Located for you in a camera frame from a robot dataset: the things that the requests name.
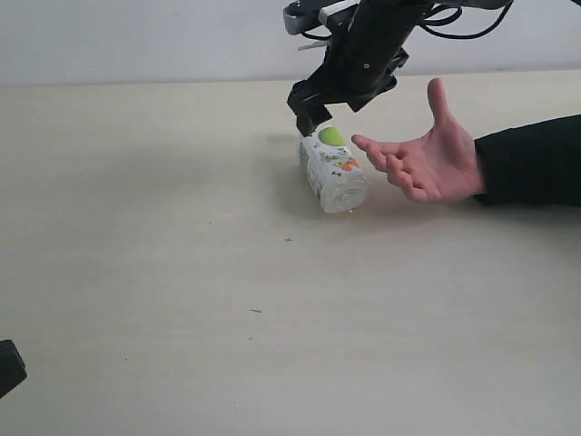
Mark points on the small green-apple label bottle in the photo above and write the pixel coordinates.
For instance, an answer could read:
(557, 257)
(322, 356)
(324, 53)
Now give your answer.
(331, 169)

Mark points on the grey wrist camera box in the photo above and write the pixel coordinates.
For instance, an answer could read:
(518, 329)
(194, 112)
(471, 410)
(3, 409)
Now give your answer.
(302, 16)

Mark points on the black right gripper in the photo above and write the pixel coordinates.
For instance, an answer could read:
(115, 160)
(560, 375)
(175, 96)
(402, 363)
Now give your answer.
(358, 66)

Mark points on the person's open right hand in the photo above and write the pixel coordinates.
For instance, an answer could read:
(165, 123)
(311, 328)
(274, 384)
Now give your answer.
(440, 166)

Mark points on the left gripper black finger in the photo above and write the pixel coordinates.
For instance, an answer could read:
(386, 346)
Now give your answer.
(12, 367)

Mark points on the black sleeved right forearm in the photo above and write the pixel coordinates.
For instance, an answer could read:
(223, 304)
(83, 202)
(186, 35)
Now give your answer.
(535, 164)

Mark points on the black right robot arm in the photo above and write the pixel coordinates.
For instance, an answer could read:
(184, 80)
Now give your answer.
(374, 14)

